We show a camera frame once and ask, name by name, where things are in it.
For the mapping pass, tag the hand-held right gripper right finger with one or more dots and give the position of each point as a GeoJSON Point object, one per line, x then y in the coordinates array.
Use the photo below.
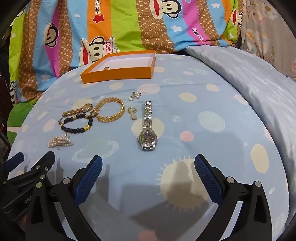
{"type": "Point", "coordinates": [208, 178]}

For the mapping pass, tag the light blue spotted sheet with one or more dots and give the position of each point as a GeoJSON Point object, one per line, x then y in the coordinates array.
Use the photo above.
{"type": "Point", "coordinates": [185, 115]}

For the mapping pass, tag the grey floral cloth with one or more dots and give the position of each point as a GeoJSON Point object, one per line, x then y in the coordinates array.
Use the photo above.
{"type": "Point", "coordinates": [261, 30]}

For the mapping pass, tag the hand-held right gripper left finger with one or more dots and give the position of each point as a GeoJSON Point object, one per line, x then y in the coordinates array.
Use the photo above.
{"type": "Point", "coordinates": [89, 178]}

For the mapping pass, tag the light blue pillow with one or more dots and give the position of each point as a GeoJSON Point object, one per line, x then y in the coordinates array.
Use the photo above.
{"type": "Point", "coordinates": [242, 74]}

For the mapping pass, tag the colourful striped cartoon blanket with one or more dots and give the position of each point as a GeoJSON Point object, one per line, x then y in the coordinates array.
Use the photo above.
{"type": "Point", "coordinates": [129, 27]}

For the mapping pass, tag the green cloth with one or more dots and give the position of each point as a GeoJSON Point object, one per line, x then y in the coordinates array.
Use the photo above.
{"type": "Point", "coordinates": [18, 120]}

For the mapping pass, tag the orange cardboard box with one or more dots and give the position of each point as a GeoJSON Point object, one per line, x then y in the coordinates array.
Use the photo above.
{"type": "Point", "coordinates": [115, 77]}

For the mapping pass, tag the silver wristwatch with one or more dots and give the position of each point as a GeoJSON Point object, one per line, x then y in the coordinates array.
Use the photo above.
{"type": "Point", "coordinates": [147, 138]}

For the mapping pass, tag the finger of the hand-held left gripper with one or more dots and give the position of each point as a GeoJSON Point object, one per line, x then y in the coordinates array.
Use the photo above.
{"type": "Point", "coordinates": [15, 161]}
{"type": "Point", "coordinates": [44, 162]}

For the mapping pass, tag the gold hoop earring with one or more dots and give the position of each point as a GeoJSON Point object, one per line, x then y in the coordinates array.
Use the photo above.
{"type": "Point", "coordinates": [136, 94]}

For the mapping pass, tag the gold wristwatch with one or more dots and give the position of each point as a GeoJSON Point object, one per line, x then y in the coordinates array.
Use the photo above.
{"type": "Point", "coordinates": [86, 107]}

